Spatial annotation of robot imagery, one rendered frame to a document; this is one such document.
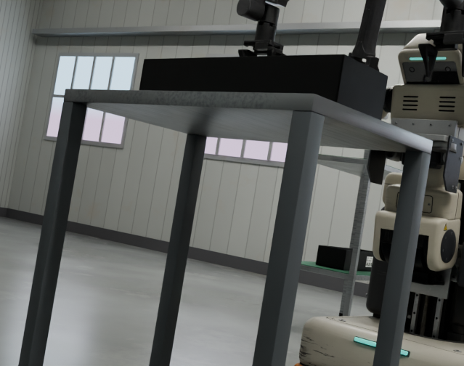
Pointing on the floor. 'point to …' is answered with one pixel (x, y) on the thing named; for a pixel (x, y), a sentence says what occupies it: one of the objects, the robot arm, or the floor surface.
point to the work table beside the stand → (297, 125)
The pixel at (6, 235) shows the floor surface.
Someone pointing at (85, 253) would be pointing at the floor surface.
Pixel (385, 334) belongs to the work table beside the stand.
